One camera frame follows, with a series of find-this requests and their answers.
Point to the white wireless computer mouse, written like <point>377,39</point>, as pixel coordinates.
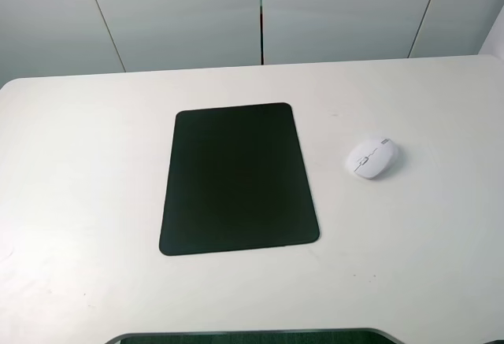
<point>372,157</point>

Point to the black rectangular mouse pad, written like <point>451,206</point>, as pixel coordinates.
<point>237,181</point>

